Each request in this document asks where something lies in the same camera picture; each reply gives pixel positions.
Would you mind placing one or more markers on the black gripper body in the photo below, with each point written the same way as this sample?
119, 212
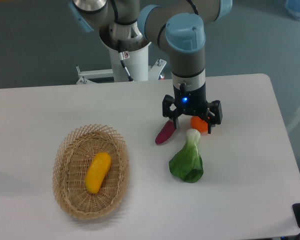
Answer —
192, 103

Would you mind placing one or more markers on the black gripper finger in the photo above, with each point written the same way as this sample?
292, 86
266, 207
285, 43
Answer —
170, 110
211, 113

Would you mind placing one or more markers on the yellow mango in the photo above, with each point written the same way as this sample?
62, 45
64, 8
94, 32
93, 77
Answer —
97, 171

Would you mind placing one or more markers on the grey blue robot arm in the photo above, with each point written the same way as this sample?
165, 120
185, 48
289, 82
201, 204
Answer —
178, 30

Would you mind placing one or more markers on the woven wicker basket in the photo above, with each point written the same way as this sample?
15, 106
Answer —
73, 159

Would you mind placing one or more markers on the orange fruit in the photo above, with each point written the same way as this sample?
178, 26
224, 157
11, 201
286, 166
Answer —
198, 124

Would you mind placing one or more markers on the purple sweet potato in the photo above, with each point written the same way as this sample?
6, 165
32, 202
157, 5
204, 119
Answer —
165, 133

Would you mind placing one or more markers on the green bok choy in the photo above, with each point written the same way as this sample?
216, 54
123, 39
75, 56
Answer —
187, 164

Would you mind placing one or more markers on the blue object top right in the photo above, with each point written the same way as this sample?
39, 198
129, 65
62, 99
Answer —
293, 7

